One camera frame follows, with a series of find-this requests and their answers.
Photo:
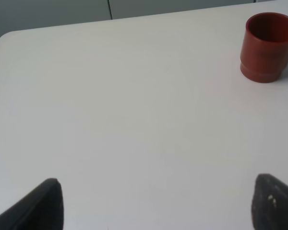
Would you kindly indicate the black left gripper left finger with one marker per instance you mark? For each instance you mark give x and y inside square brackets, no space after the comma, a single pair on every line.
[41,209]

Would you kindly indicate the red plastic cup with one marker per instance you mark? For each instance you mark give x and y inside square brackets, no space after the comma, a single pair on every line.
[264,53]

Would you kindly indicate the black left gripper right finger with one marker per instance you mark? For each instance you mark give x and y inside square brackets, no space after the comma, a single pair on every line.
[269,208]

